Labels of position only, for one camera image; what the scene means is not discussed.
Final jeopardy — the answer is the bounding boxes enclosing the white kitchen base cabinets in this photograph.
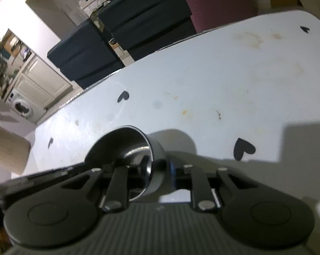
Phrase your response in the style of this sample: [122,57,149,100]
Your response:
[10,54,74,109]

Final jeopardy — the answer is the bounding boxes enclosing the dark blue chair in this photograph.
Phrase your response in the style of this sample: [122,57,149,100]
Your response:
[97,0,197,61]
[47,18,124,89]

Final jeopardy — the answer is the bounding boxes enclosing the white washing machine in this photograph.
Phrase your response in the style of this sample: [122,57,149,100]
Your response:
[6,92,48,124]

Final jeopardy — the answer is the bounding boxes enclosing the beige cylindrical bin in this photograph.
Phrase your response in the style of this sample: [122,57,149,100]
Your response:
[0,123,31,174]

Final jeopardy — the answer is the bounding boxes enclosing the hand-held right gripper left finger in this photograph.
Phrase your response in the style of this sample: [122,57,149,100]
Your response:
[60,165,130,213]

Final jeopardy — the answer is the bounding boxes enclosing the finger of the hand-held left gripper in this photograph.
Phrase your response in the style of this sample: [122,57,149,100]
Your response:
[0,165,93,200]

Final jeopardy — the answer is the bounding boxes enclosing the maroon chair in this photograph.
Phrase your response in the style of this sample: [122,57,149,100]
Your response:
[176,0,258,34]

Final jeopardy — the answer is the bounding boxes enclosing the small round steel bowl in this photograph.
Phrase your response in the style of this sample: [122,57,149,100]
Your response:
[84,125,168,201]

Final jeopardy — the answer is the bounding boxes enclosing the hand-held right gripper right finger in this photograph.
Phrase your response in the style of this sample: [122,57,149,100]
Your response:
[168,159,258,213]

